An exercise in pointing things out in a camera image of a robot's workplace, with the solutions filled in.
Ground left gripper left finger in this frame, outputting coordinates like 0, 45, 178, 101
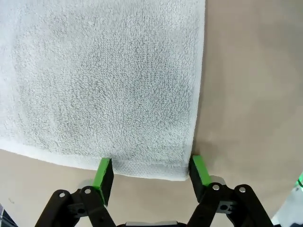
35, 157, 116, 227

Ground light blue terry towel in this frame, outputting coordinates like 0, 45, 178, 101
0, 0, 206, 182

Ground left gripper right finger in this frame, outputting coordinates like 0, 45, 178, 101
187, 155, 273, 227

